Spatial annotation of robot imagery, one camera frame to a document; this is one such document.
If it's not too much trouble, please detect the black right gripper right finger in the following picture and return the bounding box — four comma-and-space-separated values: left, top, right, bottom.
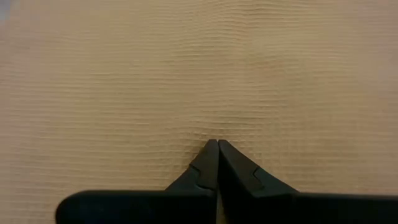
217, 139, 398, 224

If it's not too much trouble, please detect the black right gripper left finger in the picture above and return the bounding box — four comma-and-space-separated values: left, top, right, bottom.
55, 139, 220, 224

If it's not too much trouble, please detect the yellow towel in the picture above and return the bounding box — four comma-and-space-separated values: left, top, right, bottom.
0, 0, 398, 224

